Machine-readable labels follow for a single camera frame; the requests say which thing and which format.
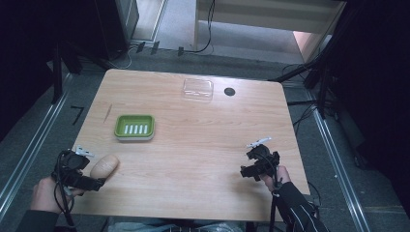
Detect black hanging cable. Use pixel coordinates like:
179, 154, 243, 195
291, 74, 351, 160
184, 0, 217, 54

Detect pale wooden shelf unit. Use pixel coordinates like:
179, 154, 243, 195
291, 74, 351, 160
192, 0, 348, 64

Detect black metal stand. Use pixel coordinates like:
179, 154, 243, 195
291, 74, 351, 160
269, 6, 366, 112
50, 42, 64, 104

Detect person's right hand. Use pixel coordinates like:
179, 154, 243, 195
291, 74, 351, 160
259, 165, 292, 193

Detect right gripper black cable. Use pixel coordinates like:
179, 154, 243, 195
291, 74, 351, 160
257, 154, 282, 232

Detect metal floor rail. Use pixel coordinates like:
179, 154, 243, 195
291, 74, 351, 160
309, 105, 372, 232
0, 72, 73, 220

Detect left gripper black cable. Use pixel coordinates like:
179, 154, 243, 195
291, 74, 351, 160
52, 150, 77, 228

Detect clear plastic container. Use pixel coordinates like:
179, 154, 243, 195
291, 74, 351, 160
181, 77, 215, 102

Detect person's left hand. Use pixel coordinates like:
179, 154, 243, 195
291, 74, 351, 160
30, 175, 85, 215

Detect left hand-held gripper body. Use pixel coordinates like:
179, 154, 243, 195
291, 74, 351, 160
51, 145, 96, 188

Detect dark cabinet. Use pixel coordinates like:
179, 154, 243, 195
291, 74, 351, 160
92, 0, 140, 62

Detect green soap dish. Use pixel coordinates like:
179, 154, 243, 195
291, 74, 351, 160
113, 114, 156, 142

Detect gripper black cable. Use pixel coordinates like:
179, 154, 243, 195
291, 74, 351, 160
52, 150, 77, 228
257, 154, 282, 232

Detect thin wooden stick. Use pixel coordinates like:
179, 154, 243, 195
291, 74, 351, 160
102, 102, 113, 125

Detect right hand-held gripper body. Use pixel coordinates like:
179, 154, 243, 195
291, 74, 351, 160
246, 136, 281, 178

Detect person's legs in jeans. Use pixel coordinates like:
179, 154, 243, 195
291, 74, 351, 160
104, 217, 245, 232

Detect wooden egg-shaped block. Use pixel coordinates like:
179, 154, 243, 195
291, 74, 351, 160
89, 154, 121, 180

